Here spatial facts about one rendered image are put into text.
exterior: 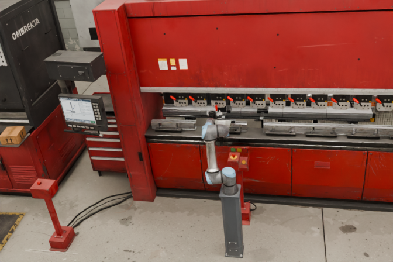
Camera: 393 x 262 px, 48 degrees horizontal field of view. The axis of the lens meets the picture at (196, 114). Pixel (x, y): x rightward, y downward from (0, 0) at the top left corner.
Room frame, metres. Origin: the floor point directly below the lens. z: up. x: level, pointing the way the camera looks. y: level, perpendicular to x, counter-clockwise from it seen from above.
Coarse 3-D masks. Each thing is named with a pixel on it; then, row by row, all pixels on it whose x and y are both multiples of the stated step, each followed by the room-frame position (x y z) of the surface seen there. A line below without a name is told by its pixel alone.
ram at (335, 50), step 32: (160, 32) 4.10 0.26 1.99; (192, 32) 4.02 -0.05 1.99; (224, 32) 3.94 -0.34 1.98; (256, 32) 3.86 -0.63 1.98; (288, 32) 3.78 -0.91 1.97; (320, 32) 3.71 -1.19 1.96; (352, 32) 3.64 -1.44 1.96; (384, 32) 3.57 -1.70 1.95; (192, 64) 4.03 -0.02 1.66; (224, 64) 3.94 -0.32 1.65; (256, 64) 3.86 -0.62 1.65; (288, 64) 3.78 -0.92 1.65; (320, 64) 3.70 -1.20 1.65; (352, 64) 3.63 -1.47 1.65; (384, 64) 3.56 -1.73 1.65
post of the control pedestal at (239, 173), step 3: (237, 171) 3.59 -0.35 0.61; (240, 171) 3.58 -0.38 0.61; (237, 174) 3.59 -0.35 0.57; (240, 174) 3.58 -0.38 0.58; (237, 177) 3.59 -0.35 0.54; (240, 177) 3.58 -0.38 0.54; (237, 180) 3.59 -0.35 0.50; (240, 180) 3.58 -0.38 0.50; (237, 183) 3.59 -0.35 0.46; (240, 183) 3.58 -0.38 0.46; (240, 189) 3.58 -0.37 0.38; (240, 192) 3.58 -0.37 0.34; (240, 195) 3.58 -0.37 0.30; (243, 195) 3.62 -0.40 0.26; (240, 198) 3.58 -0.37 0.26; (243, 198) 3.60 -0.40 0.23; (243, 201) 3.59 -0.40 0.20; (243, 204) 3.58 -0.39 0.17; (243, 207) 3.58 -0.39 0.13
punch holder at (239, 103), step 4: (232, 96) 3.92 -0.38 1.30; (236, 96) 3.91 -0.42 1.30; (240, 96) 3.90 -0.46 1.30; (244, 96) 3.89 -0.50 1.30; (236, 100) 3.91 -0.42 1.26; (240, 100) 3.90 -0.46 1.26; (244, 100) 3.89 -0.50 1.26; (232, 104) 3.92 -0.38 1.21; (236, 104) 3.91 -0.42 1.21; (240, 104) 3.90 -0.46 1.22; (244, 104) 3.89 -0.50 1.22
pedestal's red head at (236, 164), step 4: (236, 148) 3.69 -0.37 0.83; (240, 148) 3.68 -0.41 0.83; (248, 148) 3.66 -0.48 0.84; (232, 152) 3.70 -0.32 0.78; (236, 152) 3.69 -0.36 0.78; (240, 152) 3.68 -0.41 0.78; (244, 152) 3.67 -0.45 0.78; (248, 152) 3.66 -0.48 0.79; (248, 156) 3.58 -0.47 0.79; (228, 160) 3.57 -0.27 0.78; (232, 160) 3.56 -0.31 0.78; (236, 160) 3.55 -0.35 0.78; (240, 160) 3.62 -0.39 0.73; (248, 160) 3.56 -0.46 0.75; (228, 164) 3.56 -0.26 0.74; (232, 164) 3.55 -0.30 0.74; (236, 164) 3.54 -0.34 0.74; (240, 164) 3.58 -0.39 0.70; (244, 164) 3.57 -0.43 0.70; (248, 164) 3.55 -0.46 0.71; (236, 168) 3.54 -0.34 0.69; (240, 168) 3.53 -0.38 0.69; (244, 168) 3.52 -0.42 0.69; (248, 168) 3.52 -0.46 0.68
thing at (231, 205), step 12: (228, 204) 3.04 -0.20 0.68; (240, 204) 3.13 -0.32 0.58; (228, 216) 3.04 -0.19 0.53; (240, 216) 3.09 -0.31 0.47; (228, 228) 3.04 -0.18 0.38; (240, 228) 3.04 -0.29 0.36; (228, 240) 3.05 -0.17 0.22; (240, 240) 3.04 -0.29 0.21; (228, 252) 3.05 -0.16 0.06; (240, 252) 3.03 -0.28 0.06
